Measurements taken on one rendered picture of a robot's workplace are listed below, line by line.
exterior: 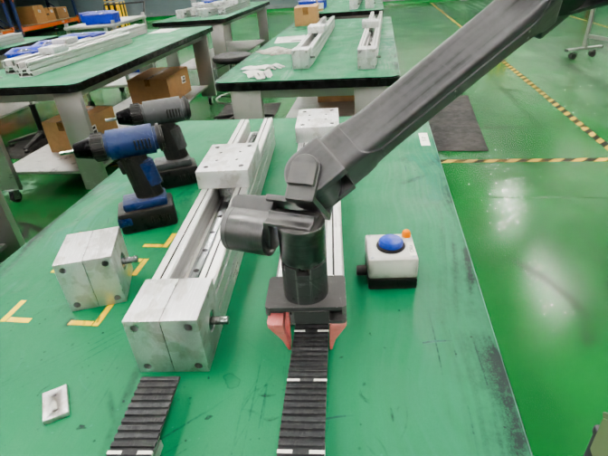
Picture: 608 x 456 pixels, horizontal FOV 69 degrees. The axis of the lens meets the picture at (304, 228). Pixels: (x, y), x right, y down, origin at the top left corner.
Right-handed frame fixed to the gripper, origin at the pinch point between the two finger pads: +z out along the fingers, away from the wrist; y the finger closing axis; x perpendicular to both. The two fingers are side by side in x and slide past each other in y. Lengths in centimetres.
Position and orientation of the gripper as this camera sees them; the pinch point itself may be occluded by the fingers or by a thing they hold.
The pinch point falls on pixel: (309, 341)
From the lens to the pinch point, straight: 64.4
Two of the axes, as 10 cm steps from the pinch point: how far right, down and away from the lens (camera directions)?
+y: -10.0, 0.3, 0.7
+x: -0.5, 5.1, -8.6
